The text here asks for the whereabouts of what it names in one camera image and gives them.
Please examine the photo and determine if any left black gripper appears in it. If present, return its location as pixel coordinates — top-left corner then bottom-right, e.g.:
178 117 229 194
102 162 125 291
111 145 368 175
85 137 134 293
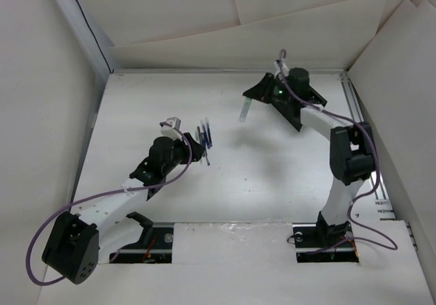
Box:
161 133 203 176

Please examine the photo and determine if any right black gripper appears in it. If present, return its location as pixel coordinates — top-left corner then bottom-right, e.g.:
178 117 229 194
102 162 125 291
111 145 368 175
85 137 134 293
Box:
243 73 294 105

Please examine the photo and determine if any green cap clear marker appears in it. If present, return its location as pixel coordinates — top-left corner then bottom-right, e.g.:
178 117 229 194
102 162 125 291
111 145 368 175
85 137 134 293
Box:
239 97 252 123

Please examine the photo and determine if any green grey pen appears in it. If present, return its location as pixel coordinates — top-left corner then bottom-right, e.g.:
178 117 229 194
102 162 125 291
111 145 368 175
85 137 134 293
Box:
196 126 211 165

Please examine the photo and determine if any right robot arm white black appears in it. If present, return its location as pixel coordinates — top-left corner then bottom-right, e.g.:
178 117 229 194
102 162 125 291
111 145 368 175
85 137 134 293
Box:
243 67 377 252

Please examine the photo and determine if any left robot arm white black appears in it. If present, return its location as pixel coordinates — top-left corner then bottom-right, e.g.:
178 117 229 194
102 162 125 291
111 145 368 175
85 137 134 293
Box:
42 131 206 285

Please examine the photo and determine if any black two-compartment pen holder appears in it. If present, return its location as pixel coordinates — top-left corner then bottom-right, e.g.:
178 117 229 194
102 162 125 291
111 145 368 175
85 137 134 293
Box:
272 101 328 132

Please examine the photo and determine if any dark blue pen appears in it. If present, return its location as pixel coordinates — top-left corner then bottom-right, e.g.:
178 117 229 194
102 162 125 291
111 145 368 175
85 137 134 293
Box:
205 117 213 148

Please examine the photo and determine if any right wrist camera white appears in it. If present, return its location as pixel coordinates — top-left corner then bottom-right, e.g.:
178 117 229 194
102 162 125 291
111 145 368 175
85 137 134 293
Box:
274 59 290 78

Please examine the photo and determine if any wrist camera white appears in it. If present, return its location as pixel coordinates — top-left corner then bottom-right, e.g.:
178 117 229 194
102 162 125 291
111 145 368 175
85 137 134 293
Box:
274 59 290 78
159 116 181 140

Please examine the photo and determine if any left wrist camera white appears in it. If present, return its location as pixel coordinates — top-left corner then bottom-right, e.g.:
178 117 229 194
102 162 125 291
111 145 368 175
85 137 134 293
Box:
159 116 181 140

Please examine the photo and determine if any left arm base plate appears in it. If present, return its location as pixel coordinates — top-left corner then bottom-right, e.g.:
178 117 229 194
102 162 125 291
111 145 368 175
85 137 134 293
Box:
109 223 174 264

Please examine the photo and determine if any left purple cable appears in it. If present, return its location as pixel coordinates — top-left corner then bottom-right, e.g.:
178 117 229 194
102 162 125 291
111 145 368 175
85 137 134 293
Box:
26 121 195 286

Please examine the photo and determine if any purple cable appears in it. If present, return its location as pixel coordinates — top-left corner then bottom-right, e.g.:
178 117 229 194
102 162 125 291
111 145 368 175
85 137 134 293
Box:
275 48 399 254
26 121 195 286

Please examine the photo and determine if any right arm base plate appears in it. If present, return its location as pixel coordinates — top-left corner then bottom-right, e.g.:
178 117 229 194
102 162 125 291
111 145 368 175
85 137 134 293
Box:
288 222 359 263

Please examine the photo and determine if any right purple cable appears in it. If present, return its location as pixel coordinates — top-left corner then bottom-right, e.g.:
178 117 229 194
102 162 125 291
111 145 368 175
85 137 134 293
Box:
275 48 399 254

